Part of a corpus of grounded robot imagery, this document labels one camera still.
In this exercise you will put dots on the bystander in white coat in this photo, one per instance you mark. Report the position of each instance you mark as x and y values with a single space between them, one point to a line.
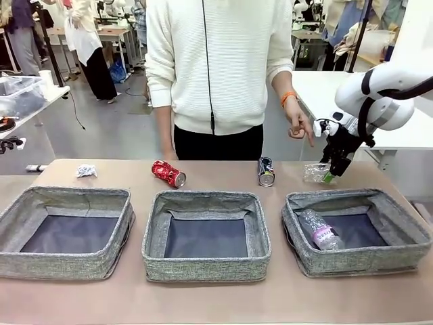
88 40

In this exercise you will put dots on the clear plastic storage box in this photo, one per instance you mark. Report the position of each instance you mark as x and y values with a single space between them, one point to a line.
20 94

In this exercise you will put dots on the orange wrist watch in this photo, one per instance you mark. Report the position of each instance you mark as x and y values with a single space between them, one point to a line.
288 99

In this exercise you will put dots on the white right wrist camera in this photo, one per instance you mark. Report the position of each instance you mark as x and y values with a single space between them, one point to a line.
333 122

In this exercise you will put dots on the crushed dark blue can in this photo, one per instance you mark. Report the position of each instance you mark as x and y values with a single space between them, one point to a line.
266 172

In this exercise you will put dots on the white side table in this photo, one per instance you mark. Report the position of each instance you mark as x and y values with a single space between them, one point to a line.
50 98

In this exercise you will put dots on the blue plastic bag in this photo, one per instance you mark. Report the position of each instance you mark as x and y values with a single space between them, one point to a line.
117 72

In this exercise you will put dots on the bystander in grey trousers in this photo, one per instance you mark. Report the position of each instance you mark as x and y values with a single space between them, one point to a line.
23 40

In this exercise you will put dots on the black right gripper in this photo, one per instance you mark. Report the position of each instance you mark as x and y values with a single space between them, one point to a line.
341 140

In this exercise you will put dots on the person's left hand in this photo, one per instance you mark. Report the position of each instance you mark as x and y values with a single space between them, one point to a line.
297 120

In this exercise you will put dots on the large white table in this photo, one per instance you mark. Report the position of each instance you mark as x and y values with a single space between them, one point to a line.
324 94

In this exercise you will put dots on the black trousers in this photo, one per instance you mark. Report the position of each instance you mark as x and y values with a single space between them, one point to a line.
220 145

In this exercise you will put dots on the grey fabric basket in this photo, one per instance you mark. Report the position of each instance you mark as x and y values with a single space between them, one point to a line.
67 264
355 264
203 267

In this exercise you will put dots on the background workbench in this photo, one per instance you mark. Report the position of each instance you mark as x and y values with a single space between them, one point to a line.
115 35

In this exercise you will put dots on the black tripod pole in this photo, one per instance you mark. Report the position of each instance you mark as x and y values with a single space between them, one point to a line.
50 44

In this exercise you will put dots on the person in white sweater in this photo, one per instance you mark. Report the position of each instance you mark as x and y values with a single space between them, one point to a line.
220 61

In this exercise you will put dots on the crushed red soda can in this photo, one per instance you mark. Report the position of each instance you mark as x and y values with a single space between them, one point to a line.
167 173

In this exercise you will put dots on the crushed clear plastic cup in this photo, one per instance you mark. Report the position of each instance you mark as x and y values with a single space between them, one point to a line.
314 173

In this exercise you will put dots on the small black device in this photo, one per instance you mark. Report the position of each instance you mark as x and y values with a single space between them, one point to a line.
10 144

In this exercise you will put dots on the person's left forearm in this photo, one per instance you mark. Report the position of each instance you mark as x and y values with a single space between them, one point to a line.
282 84

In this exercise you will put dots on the black stand pole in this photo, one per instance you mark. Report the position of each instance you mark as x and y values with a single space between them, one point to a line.
359 37

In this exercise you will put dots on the clear bottle with pink label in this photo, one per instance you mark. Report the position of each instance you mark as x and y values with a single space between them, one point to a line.
319 230

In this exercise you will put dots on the white paper cup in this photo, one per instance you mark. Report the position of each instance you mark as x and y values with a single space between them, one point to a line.
46 81

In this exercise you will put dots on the person's right hand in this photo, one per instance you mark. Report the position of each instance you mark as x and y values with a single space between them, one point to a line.
169 155

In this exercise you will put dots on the white marker pen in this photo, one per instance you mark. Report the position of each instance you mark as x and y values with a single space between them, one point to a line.
35 168

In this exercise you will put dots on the orange and black tool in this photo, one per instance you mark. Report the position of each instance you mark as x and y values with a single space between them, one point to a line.
6 123

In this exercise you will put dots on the white paper ball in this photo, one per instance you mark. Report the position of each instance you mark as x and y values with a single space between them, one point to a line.
86 171

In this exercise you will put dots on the person's right forearm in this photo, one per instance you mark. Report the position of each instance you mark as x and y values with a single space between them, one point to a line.
164 128

